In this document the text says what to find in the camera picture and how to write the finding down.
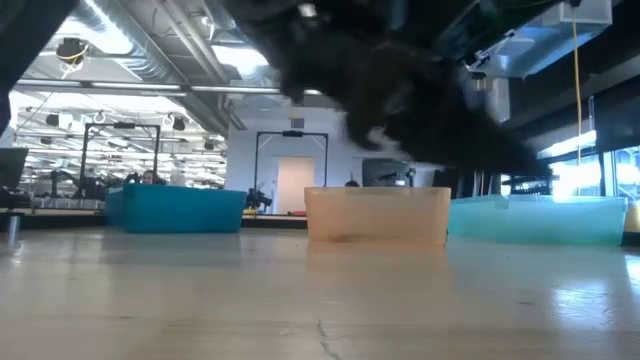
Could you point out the silver metal post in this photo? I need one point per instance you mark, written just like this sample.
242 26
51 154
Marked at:
13 230

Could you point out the person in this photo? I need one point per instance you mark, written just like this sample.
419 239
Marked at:
352 184
148 177

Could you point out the stack of black panels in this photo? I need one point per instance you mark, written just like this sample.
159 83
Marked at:
465 185

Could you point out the black wall screen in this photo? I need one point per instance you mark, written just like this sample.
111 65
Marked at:
385 175

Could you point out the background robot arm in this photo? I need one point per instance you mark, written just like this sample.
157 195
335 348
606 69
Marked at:
257 200

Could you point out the dark blue plastic bin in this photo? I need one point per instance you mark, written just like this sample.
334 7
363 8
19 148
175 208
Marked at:
185 210

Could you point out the yellow rounded object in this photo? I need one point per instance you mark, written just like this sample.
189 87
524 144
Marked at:
633 217

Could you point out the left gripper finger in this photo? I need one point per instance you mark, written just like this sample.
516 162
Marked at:
495 152

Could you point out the long ceiling light bar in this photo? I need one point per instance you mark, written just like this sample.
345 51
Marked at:
150 87

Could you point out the beige door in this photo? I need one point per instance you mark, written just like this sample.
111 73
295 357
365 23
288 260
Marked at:
296 182

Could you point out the translucent teal plastic bin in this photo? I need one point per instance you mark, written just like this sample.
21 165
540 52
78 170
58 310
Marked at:
535 220

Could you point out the black gantry frame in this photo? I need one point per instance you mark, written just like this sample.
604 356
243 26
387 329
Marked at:
84 160
292 133

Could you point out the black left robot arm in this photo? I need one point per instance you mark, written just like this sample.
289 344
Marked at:
310 45

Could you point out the background work table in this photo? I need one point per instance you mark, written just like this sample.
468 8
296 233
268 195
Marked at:
50 212
275 221

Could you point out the translucent orange plastic bin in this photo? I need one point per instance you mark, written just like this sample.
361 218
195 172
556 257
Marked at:
375 215

